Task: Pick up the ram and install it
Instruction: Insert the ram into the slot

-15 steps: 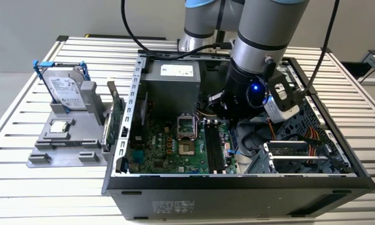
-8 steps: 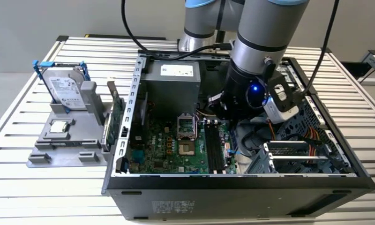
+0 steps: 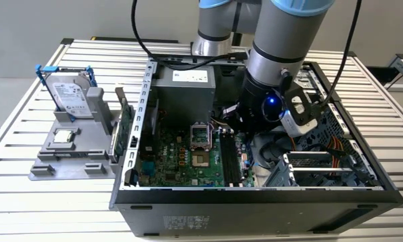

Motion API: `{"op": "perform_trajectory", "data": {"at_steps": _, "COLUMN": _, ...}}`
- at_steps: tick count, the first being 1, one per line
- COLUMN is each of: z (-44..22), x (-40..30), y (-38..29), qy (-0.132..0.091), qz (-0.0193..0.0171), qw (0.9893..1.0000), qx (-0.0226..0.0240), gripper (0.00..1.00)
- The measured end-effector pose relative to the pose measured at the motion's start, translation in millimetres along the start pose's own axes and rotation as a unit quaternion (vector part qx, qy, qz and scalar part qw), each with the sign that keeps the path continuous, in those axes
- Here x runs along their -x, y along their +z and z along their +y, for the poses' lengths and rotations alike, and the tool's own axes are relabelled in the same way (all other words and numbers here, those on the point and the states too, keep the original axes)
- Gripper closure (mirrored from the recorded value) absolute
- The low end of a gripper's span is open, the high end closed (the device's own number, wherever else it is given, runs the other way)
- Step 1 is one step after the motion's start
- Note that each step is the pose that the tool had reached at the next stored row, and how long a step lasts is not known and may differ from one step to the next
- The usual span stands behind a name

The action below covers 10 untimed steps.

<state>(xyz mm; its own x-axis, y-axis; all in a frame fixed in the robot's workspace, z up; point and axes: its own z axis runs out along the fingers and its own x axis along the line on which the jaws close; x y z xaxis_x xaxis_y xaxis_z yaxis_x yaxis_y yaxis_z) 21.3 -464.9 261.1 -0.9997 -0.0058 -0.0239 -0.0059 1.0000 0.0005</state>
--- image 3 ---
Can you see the black case fan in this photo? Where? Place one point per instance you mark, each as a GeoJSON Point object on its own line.
{"type": "Point", "coordinates": [150, 126]}

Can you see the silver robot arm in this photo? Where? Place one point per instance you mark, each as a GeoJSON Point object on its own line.
{"type": "Point", "coordinates": [282, 37]}

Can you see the grey parts rack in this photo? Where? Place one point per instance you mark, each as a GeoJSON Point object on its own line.
{"type": "Point", "coordinates": [93, 141]}

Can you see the CPU socket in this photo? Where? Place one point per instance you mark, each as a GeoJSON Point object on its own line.
{"type": "Point", "coordinates": [201, 159]}

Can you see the green motherboard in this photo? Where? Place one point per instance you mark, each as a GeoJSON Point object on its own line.
{"type": "Point", "coordinates": [201, 174]}

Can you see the hard disk in blue carrier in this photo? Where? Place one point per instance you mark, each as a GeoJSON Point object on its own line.
{"type": "Point", "coordinates": [68, 98]}

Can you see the black RAM slot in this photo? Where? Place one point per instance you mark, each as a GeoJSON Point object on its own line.
{"type": "Point", "coordinates": [226, 158]}
{"type": "Point", "coordinates": [238, 158]}
{"type": "Point", "coordinates": [234, 158]}
{"type": "Point", "coordinates": [230, 158]}

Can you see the black PC case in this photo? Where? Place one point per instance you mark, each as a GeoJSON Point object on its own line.
{"type": "Point", "coordinates": [221, 216]}

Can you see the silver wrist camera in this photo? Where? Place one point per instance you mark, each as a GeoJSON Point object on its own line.
{"type": "Point", "coordinates": [298, 128]}

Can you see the metal optical drive bay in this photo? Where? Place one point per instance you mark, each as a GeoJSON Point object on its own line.
{"type": "Point", "coordinates": [310, 80]}

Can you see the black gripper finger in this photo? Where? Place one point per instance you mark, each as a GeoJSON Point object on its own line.
{"type": "Point", "coordinates": [230, 112]}

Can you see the grey power supply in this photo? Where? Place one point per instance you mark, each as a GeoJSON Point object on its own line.
{"type": "Point", "coordinates": [185, 100]}

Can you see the green graphics card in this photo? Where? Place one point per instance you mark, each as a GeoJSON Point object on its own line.
{"type": "Point", "coordinates": [122, 131]}

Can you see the metal disk bay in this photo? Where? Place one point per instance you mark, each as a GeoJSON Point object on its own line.
{"type": "Point", "coordinates": [319, 169]}

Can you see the silver CPU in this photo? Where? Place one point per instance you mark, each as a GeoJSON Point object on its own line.
{"type": "Point", "coordinates": [63, 136]}

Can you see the blue port block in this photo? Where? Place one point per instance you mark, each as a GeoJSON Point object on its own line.
{"type": "Point", "coordinates": [148, 169]}

